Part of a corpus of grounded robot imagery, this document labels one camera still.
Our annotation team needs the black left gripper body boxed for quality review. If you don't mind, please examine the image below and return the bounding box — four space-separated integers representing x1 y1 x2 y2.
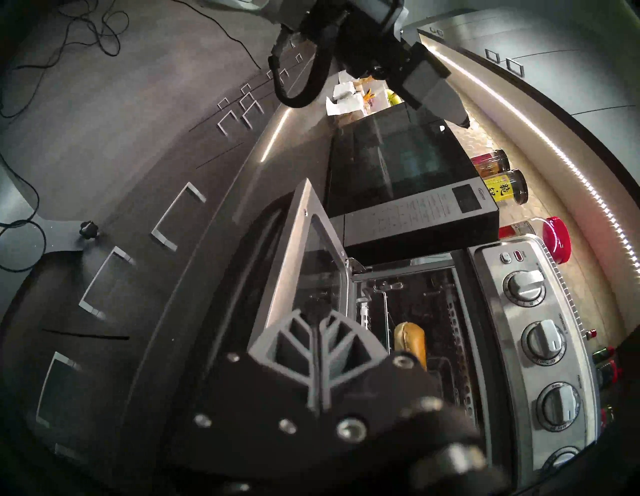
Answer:
345 0 418 82

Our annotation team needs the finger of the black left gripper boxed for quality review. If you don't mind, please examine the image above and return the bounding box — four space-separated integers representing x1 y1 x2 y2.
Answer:
400 44 472 131

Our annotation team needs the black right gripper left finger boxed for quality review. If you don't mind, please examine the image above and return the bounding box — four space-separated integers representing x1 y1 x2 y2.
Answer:
166 309 327 472

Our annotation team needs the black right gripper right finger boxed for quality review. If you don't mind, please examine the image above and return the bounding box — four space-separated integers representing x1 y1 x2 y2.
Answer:
319 309 472 452

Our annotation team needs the golden brown bagel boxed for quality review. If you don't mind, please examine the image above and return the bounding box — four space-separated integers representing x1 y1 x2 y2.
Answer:
394 321 428 371

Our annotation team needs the black microwave oven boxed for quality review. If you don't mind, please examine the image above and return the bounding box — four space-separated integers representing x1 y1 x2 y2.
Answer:
325 105 501 266

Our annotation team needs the stainless steel toaster oven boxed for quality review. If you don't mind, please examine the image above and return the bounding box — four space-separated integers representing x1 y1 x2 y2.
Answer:
350 235 601 491

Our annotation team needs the silver oven knob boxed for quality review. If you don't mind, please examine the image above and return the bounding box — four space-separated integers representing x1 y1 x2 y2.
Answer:
521 320 568 362
502 269 548 306
540 446 581 473
536 382 583 431

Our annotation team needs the bagged bread loaf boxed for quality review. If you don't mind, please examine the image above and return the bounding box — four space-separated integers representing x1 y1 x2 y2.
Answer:
362 75 391 109

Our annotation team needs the white paper napkin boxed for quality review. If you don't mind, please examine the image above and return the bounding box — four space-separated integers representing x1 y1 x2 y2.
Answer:
325 82 367 117

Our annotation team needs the snack jar red label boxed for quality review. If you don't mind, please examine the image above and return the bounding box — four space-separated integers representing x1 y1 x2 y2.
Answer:
470 149 511 178

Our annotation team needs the snack jar yellow label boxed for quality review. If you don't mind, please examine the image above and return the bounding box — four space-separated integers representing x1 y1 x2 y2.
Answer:
482 169 529 206

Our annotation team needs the white LED light strip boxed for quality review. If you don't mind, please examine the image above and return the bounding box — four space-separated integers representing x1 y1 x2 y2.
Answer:
429 42 640 277

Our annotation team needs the dark upper cabinet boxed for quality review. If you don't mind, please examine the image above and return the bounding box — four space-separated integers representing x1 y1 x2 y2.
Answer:
415 7 640 201

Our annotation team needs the clear jar red lid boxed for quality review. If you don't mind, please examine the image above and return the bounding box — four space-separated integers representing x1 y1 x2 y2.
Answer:
498 216 572 265

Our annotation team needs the dark base cabinet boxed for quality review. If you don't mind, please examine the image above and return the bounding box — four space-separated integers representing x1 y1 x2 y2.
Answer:
0 30 331 481

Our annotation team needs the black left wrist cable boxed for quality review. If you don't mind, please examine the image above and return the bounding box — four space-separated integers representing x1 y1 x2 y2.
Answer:
267 10 347 109

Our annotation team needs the wire oven rack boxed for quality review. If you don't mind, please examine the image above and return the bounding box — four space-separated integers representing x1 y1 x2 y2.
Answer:
359 279 477 417

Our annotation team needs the steel drawer handle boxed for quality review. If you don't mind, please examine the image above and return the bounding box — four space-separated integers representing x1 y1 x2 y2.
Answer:
216 108 240 136
241 99 265 130
34 351 82 427
151 182 207 252
78 245 137 321

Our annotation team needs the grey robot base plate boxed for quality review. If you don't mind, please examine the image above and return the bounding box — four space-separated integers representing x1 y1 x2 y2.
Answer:
0 215 103 306

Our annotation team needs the thin black floor cable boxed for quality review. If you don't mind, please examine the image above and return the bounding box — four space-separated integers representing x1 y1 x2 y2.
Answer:
0 0 266 121

